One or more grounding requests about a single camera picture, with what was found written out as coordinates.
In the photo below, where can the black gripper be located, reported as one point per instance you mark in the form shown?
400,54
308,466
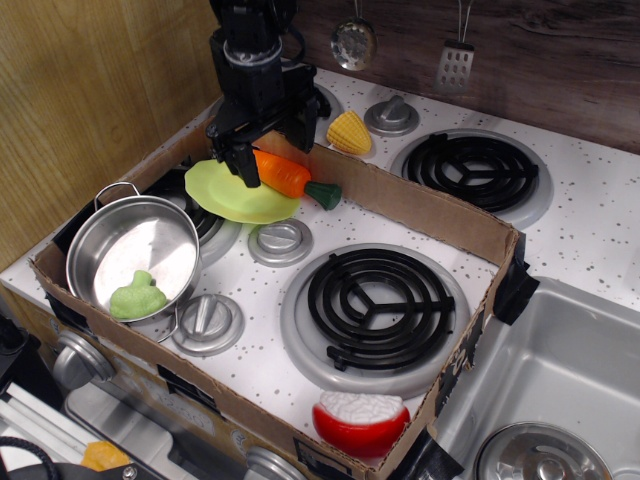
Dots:
298,129

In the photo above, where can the orange toy carrot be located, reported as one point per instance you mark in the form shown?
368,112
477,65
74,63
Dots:
294,180

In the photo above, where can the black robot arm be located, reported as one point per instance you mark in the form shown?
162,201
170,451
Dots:
253,27

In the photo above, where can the light green plastic plate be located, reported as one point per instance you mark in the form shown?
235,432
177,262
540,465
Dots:
216,190

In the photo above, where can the yellow toy corn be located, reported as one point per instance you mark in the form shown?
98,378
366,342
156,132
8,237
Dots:
349,134

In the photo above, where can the silver knob centre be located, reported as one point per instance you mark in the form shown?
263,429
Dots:
280,244

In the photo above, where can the front left black burner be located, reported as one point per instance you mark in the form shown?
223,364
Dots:
216,235

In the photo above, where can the silver knob back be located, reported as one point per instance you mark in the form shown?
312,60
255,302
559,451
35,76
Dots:
392,118

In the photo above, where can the hanging slotted spoon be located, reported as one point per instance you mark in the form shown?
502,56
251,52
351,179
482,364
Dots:
354,41

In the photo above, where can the silver metal pot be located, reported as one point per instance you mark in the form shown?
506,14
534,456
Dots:
135,241

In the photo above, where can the silver knob front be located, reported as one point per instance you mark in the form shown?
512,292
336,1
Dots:
209,325

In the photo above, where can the hanging metal spatula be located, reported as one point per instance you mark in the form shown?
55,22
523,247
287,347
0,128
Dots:
456,59

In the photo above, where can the green toy vegetable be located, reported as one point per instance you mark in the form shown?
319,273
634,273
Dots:
139,299

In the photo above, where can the front right black burner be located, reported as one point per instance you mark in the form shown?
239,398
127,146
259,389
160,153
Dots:
372,319

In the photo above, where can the back right black burner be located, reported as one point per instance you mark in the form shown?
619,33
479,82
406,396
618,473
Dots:
489,170

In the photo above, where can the cardboard fence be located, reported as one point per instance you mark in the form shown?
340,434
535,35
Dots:
252,394

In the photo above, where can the silver oven knob left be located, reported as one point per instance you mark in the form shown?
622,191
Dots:
78,362

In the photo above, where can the silver oven knob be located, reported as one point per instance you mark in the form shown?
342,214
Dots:
78,362
263,464

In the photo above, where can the red bowl of rice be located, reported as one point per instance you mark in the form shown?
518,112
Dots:
360,425

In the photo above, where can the silver oven knob bottom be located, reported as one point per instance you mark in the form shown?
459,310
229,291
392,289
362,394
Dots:
263,464

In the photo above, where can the orange yellow toy piece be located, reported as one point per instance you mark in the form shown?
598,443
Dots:
102,456

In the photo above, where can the silver sink basin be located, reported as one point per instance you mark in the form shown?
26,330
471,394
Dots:
570,360

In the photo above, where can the silver pot lid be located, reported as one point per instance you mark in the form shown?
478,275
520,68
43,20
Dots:
529,450

